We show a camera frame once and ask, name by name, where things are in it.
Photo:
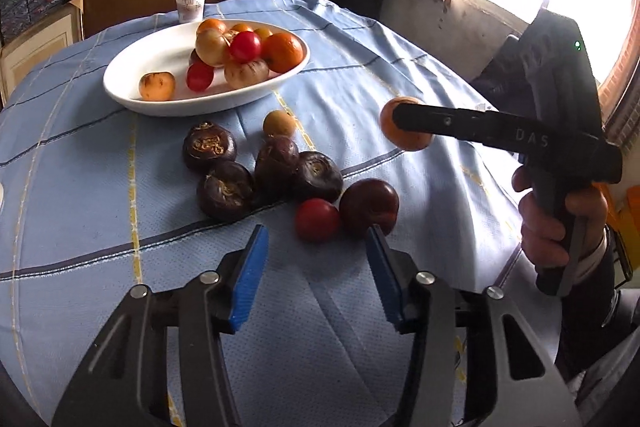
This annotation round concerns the person's right hand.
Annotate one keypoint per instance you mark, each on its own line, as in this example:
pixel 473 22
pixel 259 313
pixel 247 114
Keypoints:
pixel 542 237

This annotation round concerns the small orange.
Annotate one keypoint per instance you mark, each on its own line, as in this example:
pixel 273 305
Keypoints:
pixel 262 32
pixel 241 27

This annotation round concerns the orange brown round fruit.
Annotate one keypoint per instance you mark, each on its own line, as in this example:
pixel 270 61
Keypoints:
pixel 157 86
pixel 407 140

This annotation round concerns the tan ribbed round fruit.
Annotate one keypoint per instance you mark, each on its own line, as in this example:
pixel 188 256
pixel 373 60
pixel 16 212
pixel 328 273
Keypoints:
pixel 246 74
pixel 211 48

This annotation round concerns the red tomato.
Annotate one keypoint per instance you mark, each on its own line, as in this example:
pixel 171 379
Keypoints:
pixel 200 77
pixel 245 46
pixel 317 220

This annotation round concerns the dark brown water chestnut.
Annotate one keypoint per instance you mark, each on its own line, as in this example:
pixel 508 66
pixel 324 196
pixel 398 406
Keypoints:
pixel 209 147
pixel 318 176
pixel 275 157
pixel 225 191

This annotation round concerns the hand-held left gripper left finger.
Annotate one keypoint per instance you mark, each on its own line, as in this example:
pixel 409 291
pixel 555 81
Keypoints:
pixel 248 279

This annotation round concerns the large orange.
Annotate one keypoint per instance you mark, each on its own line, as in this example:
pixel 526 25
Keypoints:
pixel 211 26
pixel 283 52

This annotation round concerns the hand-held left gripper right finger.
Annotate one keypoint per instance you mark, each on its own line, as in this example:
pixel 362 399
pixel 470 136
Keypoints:
pixel 384 279

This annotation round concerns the dark red plum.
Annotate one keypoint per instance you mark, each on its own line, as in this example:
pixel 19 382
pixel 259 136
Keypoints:
pixel 194 56
pixel 369 207

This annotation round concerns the small yellow brown fruit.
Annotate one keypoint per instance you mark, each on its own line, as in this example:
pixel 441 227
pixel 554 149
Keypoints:
pixel 279 123

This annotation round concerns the person's right forearm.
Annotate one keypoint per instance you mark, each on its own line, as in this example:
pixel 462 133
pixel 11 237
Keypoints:
pixel 595 322

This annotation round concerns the white paper cup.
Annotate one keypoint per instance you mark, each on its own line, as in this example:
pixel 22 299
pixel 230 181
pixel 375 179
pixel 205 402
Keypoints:
pixel 190 2

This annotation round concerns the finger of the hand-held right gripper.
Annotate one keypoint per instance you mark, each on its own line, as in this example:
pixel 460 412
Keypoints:
pixel 450 123

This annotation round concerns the white oval plate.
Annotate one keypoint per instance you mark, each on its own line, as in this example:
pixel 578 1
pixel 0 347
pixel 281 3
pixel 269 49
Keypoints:
pixel 150 57

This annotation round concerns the light wooden framed panel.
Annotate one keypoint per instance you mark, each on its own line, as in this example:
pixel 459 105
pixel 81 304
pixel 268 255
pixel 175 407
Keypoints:
pixel 35 47

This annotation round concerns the blue checked tablecloth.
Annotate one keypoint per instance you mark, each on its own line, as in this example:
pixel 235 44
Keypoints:
pixel 75 187

